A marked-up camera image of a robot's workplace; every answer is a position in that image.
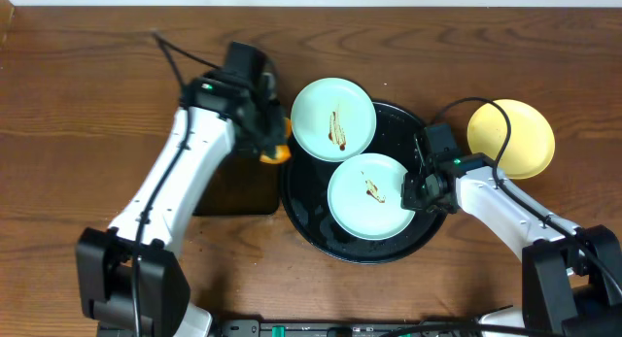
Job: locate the light blue plate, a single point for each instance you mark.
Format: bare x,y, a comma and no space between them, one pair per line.
333,119
364,197

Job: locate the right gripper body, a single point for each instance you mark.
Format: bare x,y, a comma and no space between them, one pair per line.
420,195

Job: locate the black rectangular tray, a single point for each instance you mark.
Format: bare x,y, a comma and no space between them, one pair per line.
241,186

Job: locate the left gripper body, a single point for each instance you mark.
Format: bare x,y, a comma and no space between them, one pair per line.
271,130

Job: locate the green and yellow sponge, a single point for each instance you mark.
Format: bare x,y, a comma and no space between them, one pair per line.
282,152

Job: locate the yellow plate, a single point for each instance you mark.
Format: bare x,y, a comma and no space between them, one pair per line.
532,143

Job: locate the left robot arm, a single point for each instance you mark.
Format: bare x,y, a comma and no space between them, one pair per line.
129,275

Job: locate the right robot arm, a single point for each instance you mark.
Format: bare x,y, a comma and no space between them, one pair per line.
571,275

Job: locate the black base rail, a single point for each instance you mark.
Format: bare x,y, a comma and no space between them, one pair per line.
255,328

